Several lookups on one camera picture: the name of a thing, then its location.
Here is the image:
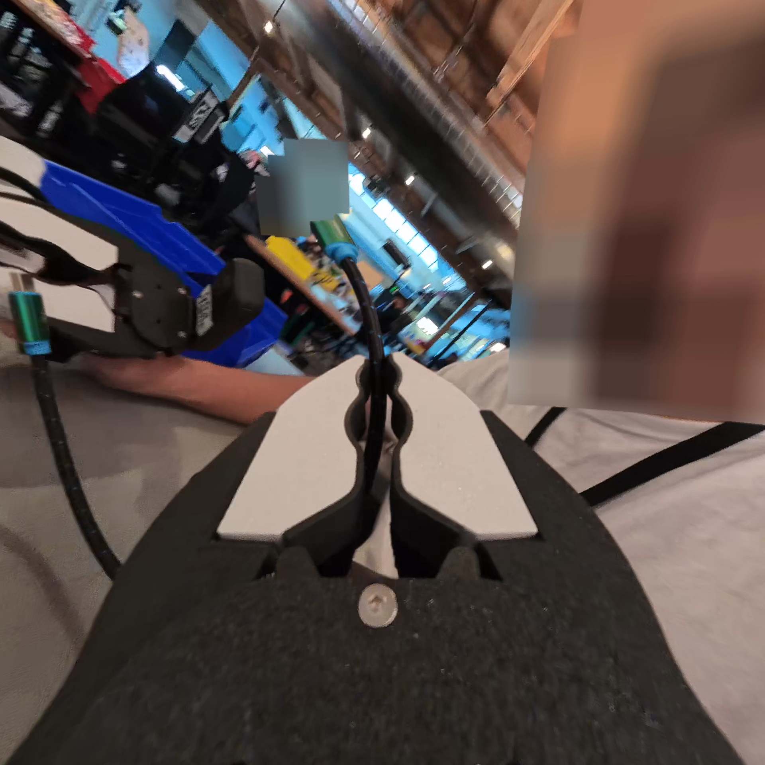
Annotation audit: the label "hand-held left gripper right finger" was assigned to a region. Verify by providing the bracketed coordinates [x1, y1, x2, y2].
[390, 352, 538, 579]

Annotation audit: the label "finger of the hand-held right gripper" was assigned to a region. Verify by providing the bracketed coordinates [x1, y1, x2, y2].
[0, 194, 123, 284]
[0, 254, 117, 334]

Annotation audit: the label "black and white sign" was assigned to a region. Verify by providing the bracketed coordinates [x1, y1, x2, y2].
[179, 90, 231, 144]

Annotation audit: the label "black strap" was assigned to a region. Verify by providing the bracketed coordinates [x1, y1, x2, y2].
[526, 406, 565, 446]
[580, 421, 765, 506]

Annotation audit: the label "person's white shirt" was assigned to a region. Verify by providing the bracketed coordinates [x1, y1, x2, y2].
[353, 347, 765, 765]

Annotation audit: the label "wooden table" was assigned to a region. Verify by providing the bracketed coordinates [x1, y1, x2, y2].
[245, 234, 362, 337]

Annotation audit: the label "black braided cable green plugs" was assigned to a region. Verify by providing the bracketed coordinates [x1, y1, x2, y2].
[8, 215, 400, 581]

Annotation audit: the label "person's right forearm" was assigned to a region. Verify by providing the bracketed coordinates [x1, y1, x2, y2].
[78, 353, 318, 425]

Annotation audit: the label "blue plastic bin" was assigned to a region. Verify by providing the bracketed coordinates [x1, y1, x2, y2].
[42, 161, 288, 368]

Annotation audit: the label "grey desk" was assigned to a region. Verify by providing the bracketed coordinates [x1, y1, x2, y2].
[0, 341, 318, 706]

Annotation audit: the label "yellow container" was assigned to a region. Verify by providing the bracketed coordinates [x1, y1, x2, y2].
[266, 236, 318, 282]

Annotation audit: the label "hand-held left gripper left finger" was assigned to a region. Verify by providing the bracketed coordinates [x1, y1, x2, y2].
[217, 357, 374, 578]

